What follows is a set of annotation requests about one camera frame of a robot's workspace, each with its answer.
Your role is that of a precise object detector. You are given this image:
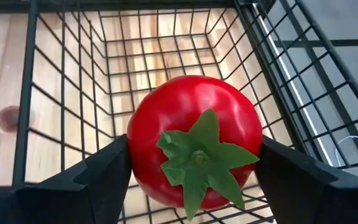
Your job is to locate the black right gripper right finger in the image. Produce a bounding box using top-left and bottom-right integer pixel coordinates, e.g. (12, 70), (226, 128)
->
(255, 135), (338, 224)

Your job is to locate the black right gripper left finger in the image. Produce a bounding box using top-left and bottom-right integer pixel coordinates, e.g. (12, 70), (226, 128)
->
(42, 134), (133, 224)

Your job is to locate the red bell pepper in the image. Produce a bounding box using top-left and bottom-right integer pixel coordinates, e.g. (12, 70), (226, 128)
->
(126, 74), (263, 220)

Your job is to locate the white floor cable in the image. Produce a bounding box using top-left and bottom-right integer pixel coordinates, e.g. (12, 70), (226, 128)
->
(334, 135), (358, 167)

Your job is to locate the black wire basket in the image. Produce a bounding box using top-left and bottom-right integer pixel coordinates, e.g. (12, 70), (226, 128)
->
(11, 0), (358, 224)

